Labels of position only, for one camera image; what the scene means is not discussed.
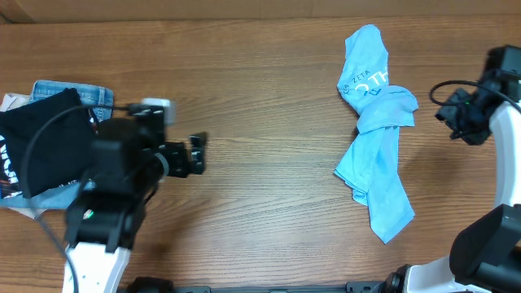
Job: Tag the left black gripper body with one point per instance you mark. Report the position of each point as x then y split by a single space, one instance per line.
178 163

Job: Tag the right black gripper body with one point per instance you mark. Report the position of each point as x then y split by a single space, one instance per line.
466 117

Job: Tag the light blue printed t-shirt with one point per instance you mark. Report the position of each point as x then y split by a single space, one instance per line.
370 165

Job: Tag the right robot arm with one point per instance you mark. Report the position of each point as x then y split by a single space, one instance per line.
485 256

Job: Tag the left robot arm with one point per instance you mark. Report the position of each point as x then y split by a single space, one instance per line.
130 159

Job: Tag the folded blue jeans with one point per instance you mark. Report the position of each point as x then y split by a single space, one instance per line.
62 152

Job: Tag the folded black garment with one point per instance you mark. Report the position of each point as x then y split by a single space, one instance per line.
40 142

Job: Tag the folded beige garment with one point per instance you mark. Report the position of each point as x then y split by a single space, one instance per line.
12 101

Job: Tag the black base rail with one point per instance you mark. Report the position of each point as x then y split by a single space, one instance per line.
156 285

